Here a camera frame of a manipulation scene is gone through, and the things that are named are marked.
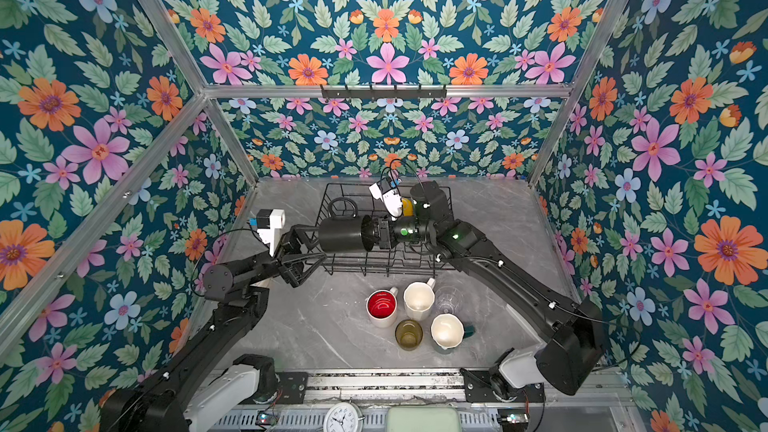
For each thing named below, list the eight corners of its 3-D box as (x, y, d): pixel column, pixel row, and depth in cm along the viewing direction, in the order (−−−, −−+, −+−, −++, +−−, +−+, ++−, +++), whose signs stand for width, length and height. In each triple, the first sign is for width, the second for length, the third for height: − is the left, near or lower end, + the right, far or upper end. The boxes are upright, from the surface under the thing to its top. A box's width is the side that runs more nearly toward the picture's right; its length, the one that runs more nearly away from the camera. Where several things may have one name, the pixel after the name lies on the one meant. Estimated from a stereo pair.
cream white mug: (403, 323, 85) (403, 311, 77) (404, 292, 91) (403, 278, 83) (434, 323, 85) (437, 311, 77) (432, 292, 91) (434, 278, 83)
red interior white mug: (367, 328, 85) (363, 319, 79) (369, 298, 91) (366, 287, 85) (396, 328, 85) (395, 319, 79) (397, 298, 91) (396, 287, 85)
